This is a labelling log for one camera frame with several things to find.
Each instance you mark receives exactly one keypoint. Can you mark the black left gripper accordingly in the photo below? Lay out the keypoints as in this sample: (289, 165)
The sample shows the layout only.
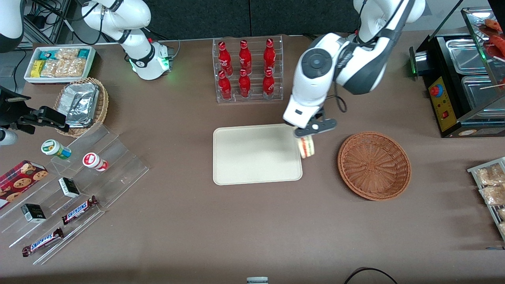
(317, 115)

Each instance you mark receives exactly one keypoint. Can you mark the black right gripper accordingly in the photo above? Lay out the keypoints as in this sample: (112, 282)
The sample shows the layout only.
(11, 112)

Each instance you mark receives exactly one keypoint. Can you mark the triangle sandwich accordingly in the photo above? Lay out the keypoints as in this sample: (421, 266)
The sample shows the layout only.
(307, 148)

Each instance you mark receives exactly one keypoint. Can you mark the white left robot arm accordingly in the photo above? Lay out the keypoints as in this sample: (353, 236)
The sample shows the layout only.
(315, 79)

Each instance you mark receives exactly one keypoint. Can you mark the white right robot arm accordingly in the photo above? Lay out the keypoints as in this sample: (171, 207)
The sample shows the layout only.
(134, 43)

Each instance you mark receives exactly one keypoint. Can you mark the tan wicker basket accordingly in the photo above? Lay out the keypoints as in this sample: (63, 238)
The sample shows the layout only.
(103, 102)

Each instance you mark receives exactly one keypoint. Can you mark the cream plastic serving tray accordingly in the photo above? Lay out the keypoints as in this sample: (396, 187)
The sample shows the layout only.
(256, 154)

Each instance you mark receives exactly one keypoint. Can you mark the brown round wicker basket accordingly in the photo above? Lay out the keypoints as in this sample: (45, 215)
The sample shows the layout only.
(375, 165)

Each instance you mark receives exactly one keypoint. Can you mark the tray of bagged snacks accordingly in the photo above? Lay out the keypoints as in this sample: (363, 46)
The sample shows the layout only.
(473, 170)

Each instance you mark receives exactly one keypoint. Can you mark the green cap small bottle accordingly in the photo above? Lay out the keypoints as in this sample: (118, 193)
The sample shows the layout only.
(55, 148)

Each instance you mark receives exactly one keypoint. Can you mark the silver foil pack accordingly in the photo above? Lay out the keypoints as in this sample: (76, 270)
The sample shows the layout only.
(81, 103)

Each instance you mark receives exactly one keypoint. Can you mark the yellow snack packet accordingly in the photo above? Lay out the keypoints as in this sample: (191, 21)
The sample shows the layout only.
(37, 69)

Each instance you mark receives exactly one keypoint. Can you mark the red cola bottle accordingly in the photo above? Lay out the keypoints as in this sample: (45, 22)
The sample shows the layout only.
(225, 87)
(225, 59)
(268, 86)
(244, 86)
(269, 57)
(245, 58)

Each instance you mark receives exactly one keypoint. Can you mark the clear cracker packet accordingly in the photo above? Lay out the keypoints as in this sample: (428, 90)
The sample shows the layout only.
(65, 68)
(68, 54)

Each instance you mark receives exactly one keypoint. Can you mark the red cookie box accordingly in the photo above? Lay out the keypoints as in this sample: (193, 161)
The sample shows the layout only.
(19, 181)

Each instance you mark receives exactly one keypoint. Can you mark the clear acrylic bottle rack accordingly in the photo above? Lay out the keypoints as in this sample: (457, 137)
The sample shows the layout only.
(256, 98)

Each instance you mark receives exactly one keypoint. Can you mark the red cap small bottle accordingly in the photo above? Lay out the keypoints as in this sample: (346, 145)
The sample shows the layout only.
(94, 161)

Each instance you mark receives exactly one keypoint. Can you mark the teal snack packet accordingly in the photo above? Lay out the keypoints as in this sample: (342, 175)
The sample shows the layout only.
(83, 53)
(48, 54)

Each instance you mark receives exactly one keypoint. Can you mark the small black white box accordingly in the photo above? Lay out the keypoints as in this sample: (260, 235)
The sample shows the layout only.
(69, 187)
(33, 213)

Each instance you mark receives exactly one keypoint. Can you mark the white rectangular snack bin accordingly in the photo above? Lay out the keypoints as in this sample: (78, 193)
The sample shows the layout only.
(91, 59)

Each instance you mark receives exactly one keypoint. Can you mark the clear acrylic stepped stand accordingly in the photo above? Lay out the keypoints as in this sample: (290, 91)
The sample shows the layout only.
(118, 165)

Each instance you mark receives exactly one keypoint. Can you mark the Snickers chocolate bar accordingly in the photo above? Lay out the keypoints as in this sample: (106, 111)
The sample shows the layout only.
(79, 210)
(42, 241)

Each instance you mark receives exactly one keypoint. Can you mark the black hot food display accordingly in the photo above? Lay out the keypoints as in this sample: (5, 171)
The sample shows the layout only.
(444, 110)

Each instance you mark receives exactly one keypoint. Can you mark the black backdrop panel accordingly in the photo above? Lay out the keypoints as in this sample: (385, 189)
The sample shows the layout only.
(236, 17)

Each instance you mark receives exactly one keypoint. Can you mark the steel food pan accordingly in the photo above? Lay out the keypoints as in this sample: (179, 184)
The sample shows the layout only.
(479, 94)
(467, 57)

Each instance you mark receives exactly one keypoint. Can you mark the grey device edge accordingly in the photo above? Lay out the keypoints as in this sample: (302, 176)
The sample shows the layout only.
(257, 280)

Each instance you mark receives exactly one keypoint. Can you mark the clear bag of snacks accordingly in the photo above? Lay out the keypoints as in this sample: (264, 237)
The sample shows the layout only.
(502, 228)
(491, 175)
(501, 213)
(493, 195)

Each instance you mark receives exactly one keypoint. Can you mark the red sausage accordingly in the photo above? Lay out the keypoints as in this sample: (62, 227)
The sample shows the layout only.
(495, 24)

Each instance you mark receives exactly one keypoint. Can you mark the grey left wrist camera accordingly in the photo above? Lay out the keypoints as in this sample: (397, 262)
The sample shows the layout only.
(321, 127)

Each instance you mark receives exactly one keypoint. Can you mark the aluminium frame shelf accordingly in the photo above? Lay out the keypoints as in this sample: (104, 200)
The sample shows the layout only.
(43, 19)

